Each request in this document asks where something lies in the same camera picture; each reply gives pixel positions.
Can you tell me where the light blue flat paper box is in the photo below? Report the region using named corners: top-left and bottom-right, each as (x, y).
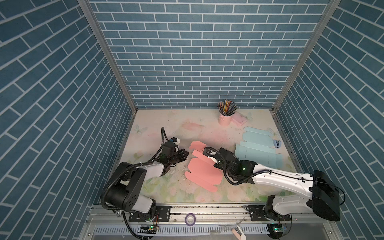
top-left (235, 127), bottom-right (283, 169)

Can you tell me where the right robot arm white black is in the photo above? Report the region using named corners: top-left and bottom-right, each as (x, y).
top-left (203, 147), bottom-right (346, 222)

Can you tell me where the pink metal pencil cup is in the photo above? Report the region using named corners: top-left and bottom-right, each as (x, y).
top-left (218, 115), bottom-right (232, 127)

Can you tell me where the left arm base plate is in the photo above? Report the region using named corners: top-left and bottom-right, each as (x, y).
top-left (129, 206), bottom-right (172, 223)

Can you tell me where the small blue clip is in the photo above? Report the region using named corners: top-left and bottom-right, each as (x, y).
top-left (273, 140), bottom-right (282, 149)

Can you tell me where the coloured pencils bundle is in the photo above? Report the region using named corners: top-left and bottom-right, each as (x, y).
top-left (217, 100), bottom-right (238, 117)

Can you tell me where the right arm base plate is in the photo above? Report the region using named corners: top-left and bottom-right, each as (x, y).
top-left (245, 205), bottom-right (292, 222)

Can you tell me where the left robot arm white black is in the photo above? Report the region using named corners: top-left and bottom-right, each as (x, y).
top-left (100, 128), bottom-right (189, 240)

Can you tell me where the white tool on rail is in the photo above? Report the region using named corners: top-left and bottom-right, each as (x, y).
top-left (219, 221), bottom-right (247, 240)

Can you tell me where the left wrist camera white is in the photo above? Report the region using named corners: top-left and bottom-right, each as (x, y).
top-left (169, 137), bottom-right (181, 147)

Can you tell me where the purple tape ring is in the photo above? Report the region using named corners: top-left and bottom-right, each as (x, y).
top-left (184, 212), bottom-right (197, 227)

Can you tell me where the pink paper box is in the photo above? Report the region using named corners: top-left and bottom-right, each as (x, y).
top-left (185, 141), bottom-right (223, 193)

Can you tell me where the pink pencil case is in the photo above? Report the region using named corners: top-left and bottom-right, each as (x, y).
top-left (231, 112), bottom-right (248, 127)

